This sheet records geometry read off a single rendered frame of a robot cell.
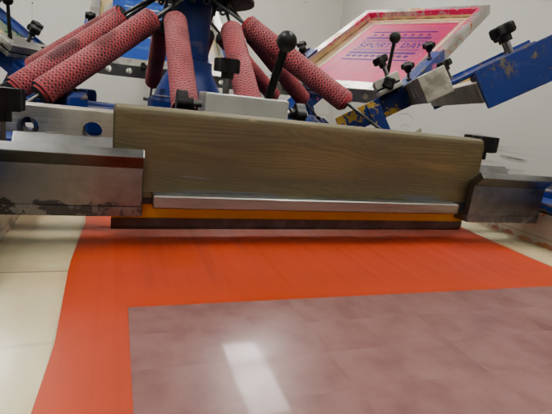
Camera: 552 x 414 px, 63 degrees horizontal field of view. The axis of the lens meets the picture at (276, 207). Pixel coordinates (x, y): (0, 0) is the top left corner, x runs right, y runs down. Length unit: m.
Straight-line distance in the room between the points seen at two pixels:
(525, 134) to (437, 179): 2.45
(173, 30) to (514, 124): 2.33
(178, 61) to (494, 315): 0.72
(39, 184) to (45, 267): 0.06
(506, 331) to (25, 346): 0.26
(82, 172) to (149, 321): 0.14
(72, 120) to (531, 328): 0.50
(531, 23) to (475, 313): 2.79
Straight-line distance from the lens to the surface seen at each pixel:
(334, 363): 0.23
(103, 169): 0.35
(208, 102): 0.64
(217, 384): 0.21
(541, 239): 0.56
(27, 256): 0.35
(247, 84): 0.89
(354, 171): 0.42
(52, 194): 0.36
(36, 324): 0.26
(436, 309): 0.32
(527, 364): 0.28
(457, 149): 0.48
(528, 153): 2.89
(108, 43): 1.00
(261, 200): 0.37
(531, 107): 2.92
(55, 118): 0.58
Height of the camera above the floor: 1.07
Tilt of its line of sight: 13 degrees down
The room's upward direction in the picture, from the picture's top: 6 degrees clockwise
